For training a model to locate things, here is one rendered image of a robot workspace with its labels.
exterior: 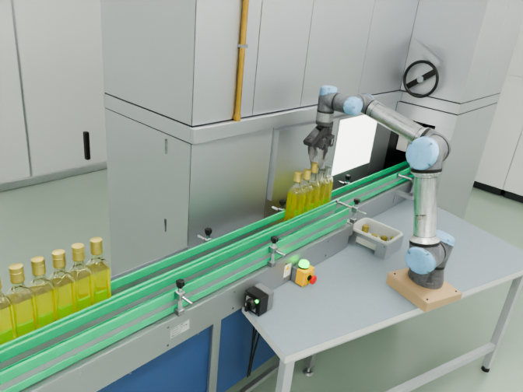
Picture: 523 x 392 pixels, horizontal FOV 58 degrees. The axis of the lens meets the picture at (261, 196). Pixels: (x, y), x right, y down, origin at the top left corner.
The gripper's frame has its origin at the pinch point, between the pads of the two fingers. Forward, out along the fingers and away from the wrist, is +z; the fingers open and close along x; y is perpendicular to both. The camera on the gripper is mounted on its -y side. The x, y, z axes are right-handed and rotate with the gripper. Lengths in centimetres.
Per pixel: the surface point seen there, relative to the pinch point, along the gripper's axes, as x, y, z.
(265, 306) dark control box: -23, -55, 38
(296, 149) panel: 11.9, 0.5, -3.8
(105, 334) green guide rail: -12, -115, 23
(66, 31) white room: 309, 46, -21
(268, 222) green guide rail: 3.6, -25.4, 22.9
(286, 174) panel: 12.1, -5.0, 7.5
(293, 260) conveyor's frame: -15.0, -29.6, 31.6
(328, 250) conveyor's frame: -15.4, -1.9, 37.6
